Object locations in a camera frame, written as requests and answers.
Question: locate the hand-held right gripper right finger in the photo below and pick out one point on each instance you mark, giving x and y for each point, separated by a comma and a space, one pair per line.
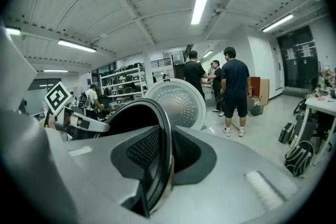
236, 178

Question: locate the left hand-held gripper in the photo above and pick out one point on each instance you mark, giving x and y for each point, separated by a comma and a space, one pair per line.
58, 98

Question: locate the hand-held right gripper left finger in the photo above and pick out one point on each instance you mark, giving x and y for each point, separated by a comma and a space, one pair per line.
105, 162

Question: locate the dark metal pot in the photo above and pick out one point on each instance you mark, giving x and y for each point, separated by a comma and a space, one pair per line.
136, 118

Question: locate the navy blue rice cooker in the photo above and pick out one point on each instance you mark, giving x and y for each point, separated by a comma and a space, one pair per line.
181, 105

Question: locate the person's left forearm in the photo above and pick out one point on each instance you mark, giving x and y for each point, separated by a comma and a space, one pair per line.
46, 120

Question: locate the white metal shelving unit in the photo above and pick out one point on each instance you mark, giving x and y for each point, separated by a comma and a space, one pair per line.
123, 81

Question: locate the black and white backpack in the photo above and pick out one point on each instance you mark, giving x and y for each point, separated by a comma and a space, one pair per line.
299, 158

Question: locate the black equipment case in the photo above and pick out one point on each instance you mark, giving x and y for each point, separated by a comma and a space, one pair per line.
286, 132

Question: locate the black stair railing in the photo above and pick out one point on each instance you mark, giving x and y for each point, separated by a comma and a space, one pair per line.
160, 63

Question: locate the red and brown cardboard box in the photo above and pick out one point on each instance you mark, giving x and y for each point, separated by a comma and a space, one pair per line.
260, 89

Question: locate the white desk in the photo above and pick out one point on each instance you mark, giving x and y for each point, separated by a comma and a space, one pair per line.
320, 106

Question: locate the dark double door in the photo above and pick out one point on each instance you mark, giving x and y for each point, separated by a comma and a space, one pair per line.
296, 57

